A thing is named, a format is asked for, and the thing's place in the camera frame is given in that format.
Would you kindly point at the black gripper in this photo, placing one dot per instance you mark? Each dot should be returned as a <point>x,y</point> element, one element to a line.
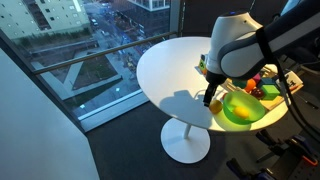
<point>215,79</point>

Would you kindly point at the yellow round fruit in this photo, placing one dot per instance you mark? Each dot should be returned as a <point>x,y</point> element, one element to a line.
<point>216,107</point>

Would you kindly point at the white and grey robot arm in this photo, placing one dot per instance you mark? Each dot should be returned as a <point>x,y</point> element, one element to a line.
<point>240,43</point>

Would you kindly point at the small red toy fruit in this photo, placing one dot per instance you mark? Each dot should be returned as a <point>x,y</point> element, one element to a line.
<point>224,96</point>

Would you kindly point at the dark green toy fruit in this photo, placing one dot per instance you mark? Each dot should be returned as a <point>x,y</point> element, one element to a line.
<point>239,84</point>

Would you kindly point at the orange fruit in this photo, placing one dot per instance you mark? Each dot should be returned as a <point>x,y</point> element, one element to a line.
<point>250,85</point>

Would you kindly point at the translucent green plastic bowl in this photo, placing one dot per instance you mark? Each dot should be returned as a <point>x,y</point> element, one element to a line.
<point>256,110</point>

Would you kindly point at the orange toy block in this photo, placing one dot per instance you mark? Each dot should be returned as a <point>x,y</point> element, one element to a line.
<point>202,65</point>

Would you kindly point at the yellow lemon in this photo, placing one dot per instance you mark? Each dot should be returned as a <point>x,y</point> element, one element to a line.
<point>241,112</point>

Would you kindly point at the dark purple plum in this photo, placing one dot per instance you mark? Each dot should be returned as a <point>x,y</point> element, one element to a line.
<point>257,93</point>

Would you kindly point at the pink toy cube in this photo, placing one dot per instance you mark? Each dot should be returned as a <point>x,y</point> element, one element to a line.
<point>256,78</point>

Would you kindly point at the blue toy cube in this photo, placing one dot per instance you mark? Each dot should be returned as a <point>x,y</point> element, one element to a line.
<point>266,81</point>

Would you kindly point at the green toy cube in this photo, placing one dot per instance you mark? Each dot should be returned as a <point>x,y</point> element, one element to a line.
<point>270,91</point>

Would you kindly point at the black and white toy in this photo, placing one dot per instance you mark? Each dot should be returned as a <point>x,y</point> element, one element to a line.
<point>293,80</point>

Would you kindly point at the metal window railing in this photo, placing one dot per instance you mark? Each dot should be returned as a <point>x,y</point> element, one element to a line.
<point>100,52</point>

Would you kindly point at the beige building outside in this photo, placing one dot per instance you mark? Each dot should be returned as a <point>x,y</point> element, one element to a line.
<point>40,16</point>

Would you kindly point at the white table pedestal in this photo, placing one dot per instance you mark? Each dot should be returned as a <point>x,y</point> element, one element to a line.
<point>185,143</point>

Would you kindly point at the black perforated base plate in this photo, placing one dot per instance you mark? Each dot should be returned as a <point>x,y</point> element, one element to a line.
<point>296,171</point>

